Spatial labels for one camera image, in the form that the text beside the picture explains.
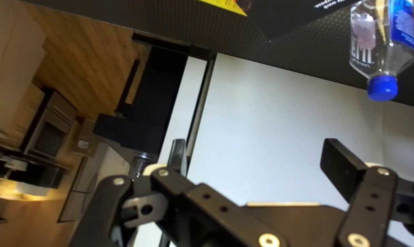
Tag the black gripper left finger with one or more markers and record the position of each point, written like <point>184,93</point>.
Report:
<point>194,211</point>

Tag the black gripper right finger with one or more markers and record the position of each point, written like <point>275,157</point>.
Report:
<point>367,197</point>

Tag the blue label water bottle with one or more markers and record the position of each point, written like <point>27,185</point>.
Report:
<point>386,42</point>

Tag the grey metal cabinet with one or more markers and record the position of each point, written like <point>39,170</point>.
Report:
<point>50,131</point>

